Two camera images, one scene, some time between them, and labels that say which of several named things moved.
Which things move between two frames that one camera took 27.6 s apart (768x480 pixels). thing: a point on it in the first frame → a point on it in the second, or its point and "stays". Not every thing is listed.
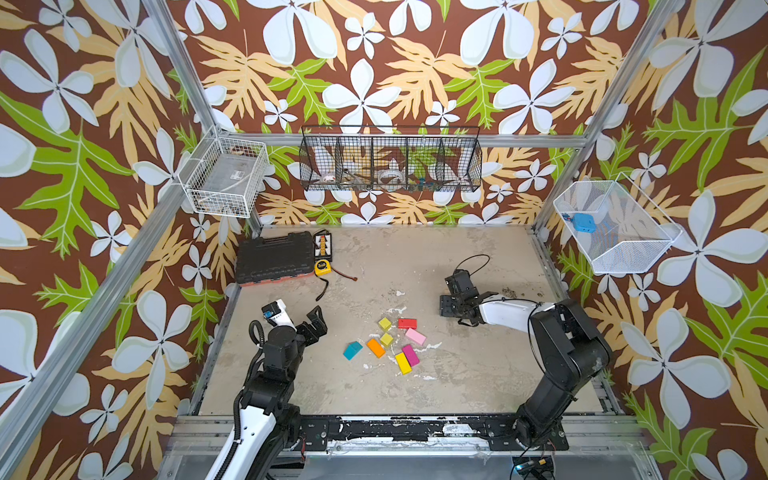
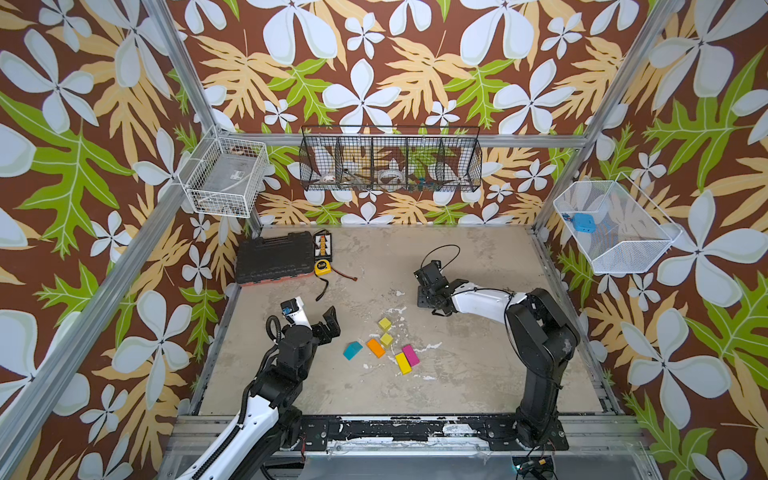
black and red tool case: [260, 259] stays
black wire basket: [390, 159] stays
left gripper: [318, 326] → [331, 325]
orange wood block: [376, 347] stays
